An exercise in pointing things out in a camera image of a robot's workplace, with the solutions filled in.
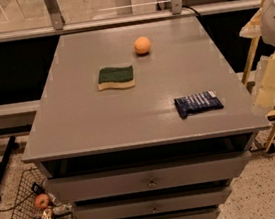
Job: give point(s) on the top grey drawer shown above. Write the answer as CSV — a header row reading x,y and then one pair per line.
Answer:
x,y
161,176

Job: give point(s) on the shiny foil snack packet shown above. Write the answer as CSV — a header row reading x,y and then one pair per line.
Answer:
x,y
48,213

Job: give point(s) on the blue rxbar blueberry wrapper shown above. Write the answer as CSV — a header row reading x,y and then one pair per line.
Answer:
x,y
197,103

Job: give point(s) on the black wire basket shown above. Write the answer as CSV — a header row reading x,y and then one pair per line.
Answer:
x,y
25,199

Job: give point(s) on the grey metal railing frame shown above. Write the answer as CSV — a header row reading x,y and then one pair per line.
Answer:
x,y
26,19

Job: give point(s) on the green and yellow sponge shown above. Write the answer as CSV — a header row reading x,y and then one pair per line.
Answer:
x,y
116,78

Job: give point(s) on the grey drawer cabinet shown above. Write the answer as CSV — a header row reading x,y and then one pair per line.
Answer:
x,y
80,130

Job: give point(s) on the orange fruit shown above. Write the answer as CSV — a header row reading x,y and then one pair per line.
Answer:
x,y
142,45

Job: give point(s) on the black metal stand leg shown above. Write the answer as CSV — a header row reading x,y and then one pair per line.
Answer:
x,y
1,170

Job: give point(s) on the red apple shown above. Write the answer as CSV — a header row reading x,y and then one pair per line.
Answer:
x,y
42,201

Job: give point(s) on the middle grey drawer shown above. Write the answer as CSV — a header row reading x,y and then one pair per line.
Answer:
x,y
154,204

